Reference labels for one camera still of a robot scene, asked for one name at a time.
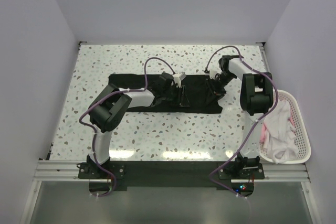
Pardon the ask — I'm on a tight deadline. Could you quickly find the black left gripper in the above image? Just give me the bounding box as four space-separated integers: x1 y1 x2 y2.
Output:
162 84 190 106

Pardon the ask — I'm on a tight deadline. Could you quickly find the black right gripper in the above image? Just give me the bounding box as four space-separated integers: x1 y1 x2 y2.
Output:
205 71 236 104

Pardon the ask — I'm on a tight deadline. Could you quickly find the black t-shirt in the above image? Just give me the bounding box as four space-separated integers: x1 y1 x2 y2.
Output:
108 73 222 114

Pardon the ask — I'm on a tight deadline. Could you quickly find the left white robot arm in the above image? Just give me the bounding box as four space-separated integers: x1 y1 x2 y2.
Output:
86 72 190 178

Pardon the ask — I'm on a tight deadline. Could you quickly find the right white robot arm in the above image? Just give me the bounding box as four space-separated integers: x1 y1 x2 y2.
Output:
204 55 274 178

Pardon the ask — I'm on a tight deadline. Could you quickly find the pink t-shirt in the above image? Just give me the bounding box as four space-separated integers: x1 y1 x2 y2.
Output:
260 112 296 151

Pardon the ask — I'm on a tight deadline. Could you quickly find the white t-shirt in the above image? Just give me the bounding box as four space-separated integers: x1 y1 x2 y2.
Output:
260 100 299 164

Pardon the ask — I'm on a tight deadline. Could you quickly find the white plastic laundry basket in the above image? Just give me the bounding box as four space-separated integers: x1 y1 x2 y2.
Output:
259 90 311 164

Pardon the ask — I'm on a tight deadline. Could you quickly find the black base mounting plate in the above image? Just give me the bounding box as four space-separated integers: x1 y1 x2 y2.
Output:
77 159 265 197

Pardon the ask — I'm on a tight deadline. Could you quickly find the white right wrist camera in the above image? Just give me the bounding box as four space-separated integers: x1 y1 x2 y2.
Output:
208 69 218 79

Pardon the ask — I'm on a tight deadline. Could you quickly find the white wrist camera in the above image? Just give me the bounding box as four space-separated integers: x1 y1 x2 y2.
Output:
208 69 218 79
173 72 186 83

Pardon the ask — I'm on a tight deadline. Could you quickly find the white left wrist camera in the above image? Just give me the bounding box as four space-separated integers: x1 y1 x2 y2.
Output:
173 72 186 83

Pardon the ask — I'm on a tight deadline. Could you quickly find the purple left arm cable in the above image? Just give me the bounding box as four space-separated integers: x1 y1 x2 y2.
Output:
79 57 179 198

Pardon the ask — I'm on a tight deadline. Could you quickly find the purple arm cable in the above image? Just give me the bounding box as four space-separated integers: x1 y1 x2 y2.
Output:
79 57 179 198
204 45 280 196

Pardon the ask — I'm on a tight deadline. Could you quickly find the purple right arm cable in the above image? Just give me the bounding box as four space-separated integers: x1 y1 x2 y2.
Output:
204 45 280 196

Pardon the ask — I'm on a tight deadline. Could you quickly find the aluminium front rail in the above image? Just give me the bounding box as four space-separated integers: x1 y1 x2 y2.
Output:
34 161 310 182

